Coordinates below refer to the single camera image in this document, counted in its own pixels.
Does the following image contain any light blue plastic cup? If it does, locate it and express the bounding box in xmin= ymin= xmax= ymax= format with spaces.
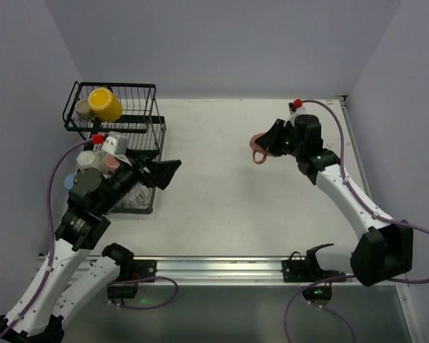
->
xmin=64 ymin=173 xmax=77 ymax=191

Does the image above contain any pink speckled mug in rack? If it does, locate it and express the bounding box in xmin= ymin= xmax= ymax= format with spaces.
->
xmin=100 ymin=152 xmax=120 ymax=175

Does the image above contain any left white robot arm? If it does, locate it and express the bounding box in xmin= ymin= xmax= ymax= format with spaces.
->
xmin=0 ymin=156 xmax=182 ymax=342

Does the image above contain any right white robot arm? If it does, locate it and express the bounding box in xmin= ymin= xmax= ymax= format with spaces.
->
xmin=250 ymin=114 xmax=413 ymax=286

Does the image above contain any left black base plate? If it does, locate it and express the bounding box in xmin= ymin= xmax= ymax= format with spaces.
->
xmin=116 ymin=259 xmax=157 ymax=282

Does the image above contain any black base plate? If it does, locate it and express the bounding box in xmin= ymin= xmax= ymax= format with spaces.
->
xmin=116 ymin=259 xmax=157 ymax=282
xmin=282 ymin=244 xmax=345 ymax=283

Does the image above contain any white hexagonal cup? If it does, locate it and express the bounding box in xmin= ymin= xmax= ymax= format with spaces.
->
xmin=77 ymin=150 xmax=105 ymax=174

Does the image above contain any aluminium mounting rail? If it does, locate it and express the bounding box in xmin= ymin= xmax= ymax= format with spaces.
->
xmin=31 ymin=254 xmax=409 ymax=287

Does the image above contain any beige speckled ceramic cup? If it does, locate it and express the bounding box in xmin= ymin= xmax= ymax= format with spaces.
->
xmin=74 ymin=99 xmax=96 ymax=121

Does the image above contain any black wire dish rack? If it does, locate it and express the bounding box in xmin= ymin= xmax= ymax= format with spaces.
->
xmin=61 ymin=81 xmax=167 ymax=215

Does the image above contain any clear glass cup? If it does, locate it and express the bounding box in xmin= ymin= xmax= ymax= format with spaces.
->
xmin=119 ymin=184 xmax=152 ymax=209

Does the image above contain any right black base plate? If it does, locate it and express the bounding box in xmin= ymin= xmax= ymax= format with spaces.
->
xmin=282 ymin=244 xmax=345 ymax=283

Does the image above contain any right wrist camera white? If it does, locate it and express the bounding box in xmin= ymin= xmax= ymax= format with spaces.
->
xmin=288 ymin=99 xmax=307 ymax=126

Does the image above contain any pink square mug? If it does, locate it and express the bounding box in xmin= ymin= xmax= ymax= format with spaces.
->
xmin=249 ymin=132 xmax=270 ymax=165

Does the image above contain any yellow mug black handle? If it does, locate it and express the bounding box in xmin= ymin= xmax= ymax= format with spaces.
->
xmin=88 ymin=87 xmax=123 ymax=122

